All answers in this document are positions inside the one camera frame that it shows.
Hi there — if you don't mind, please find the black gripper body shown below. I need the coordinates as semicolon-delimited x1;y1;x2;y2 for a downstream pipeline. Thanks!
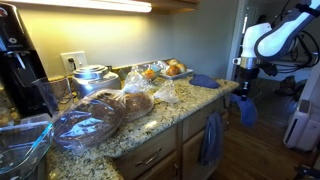
238;67;261;91

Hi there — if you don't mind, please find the blue cloth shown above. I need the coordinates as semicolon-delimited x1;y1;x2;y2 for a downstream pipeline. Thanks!
229;93;259;128
188;73;221;90

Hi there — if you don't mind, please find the wide wooden drawer front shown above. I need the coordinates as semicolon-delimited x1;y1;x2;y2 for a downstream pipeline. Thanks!
182;97;228;142

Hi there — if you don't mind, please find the small wooden drawer front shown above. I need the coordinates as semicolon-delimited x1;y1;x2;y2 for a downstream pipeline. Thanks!
114;124;180;180

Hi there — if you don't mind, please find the grey hanging towel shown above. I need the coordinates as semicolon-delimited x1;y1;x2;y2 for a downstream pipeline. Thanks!
199;112;225;167

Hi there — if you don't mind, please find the white air purifier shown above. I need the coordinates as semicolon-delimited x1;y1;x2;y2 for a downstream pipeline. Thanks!
282;98;320;153

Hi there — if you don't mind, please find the golden bread bun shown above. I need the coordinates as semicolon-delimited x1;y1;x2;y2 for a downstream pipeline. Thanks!
165;65;183;77
165;58;181;67
176;62;188;74

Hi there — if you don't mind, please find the white tray of buns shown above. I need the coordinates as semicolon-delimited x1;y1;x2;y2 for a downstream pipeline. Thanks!
159;58;195;81

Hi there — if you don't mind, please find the crumpled clear plastic bag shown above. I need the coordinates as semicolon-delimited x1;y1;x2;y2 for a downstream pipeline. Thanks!
152;79;181;105

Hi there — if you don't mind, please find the bowl with orange fruit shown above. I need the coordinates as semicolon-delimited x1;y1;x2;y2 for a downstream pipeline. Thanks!
141;64;161;82

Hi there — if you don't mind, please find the wooden upper cabinet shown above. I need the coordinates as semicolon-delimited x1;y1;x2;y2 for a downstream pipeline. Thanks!
146;0;201;15

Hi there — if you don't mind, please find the bagged round flat bread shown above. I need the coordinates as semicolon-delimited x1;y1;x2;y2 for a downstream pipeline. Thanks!
122;91;155;123

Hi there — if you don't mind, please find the silver rice cooker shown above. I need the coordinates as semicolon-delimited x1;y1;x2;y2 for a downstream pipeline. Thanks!
71;64;122;100

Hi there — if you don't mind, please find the bagged brown bread loaf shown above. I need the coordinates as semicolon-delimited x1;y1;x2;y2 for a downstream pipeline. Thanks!
52;88;127;148

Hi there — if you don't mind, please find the under-cabinet light strip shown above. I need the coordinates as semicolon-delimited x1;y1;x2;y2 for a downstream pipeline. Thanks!
0;0;153;14

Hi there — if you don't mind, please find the glass measuring cup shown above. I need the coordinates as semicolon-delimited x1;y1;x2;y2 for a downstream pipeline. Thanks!
32;76;75;117

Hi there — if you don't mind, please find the clear glass bowl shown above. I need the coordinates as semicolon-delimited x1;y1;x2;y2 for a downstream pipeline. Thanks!
0;120;55;177

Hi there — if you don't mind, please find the black soda maker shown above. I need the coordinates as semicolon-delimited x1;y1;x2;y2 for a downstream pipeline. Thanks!
0;2;49;118

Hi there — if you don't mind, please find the white door frame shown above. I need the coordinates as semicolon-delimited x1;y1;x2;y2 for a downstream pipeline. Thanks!
226;0;259;82

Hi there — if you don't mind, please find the silver cabinet door handle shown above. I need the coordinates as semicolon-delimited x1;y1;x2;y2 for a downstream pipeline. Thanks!
172;162;180;178

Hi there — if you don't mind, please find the silver drawer handle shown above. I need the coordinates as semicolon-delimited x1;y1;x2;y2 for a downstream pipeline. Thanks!
134;147;164;168

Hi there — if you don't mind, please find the white wall outlet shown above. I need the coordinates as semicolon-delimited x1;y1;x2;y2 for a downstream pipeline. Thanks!
60;50;89;76

